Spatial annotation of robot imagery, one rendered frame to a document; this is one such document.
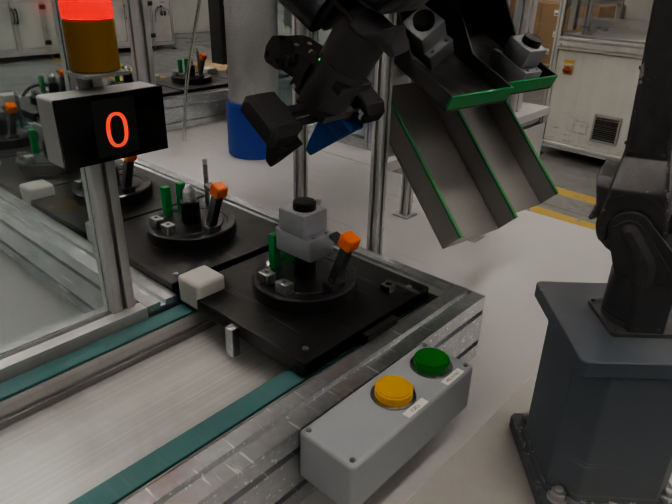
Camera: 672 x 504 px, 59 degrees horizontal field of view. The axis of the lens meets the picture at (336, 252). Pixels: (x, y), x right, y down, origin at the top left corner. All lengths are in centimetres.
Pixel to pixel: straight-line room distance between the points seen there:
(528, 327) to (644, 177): 46
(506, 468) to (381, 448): 19
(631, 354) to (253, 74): 128
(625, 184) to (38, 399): 64
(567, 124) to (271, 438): 456
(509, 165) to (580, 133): 387
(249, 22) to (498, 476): 126
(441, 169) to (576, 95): 401
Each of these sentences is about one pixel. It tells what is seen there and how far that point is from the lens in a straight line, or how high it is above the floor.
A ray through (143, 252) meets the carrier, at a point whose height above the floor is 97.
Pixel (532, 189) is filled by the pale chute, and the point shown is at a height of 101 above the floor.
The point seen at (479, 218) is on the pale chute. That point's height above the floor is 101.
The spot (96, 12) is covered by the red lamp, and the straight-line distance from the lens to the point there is 66.
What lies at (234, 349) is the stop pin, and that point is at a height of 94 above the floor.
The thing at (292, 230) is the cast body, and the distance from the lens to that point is 75.
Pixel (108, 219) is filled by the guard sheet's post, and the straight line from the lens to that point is 75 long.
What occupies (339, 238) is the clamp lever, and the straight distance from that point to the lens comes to 71.
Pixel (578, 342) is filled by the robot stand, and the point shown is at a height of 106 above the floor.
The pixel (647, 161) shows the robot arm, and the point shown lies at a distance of 57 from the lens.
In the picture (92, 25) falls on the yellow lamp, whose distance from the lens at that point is 66.
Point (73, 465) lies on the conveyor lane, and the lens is 67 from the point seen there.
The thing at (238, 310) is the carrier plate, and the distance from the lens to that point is 76.
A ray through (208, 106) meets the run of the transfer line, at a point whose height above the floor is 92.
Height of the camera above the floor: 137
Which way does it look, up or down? 26 degrees down
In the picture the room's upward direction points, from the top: 1 degrees clockwise
